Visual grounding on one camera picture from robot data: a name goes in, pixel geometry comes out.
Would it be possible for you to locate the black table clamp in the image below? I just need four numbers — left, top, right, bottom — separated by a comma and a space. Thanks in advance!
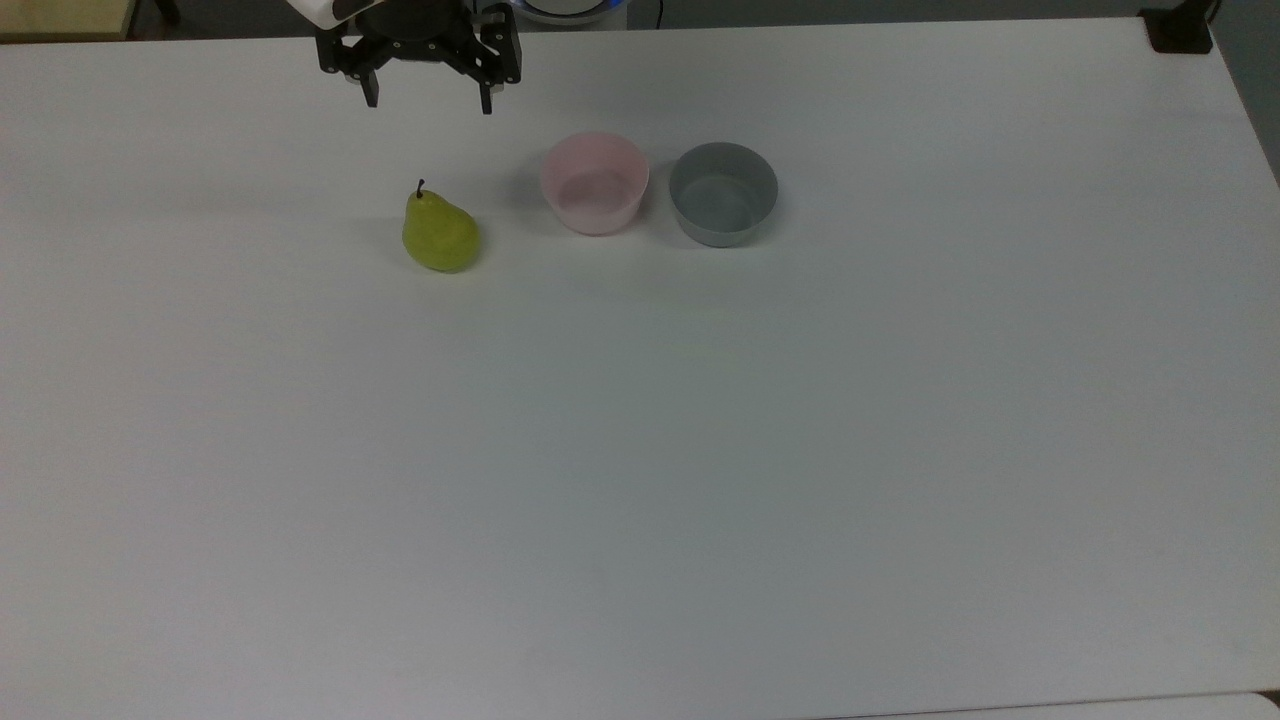
1138, 0, 1223, 55

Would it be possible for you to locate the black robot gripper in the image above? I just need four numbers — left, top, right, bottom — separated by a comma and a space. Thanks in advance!
316, 0, 523, 116

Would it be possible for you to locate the light wooden furniture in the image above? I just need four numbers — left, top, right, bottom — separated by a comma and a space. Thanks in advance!
0, 0, 138, 43

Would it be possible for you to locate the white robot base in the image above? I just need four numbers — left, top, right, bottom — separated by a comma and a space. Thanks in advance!
508, 0, 628, 28

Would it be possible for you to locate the grey plastic bowl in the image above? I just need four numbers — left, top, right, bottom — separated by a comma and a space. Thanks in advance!
668, 141, 780, 249

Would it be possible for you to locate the pink plastic bowl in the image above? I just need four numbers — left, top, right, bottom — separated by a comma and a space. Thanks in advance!
540, 131, 651, 237

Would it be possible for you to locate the green yellow pear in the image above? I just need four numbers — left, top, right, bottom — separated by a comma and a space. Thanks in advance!
402, 179, 482, 274

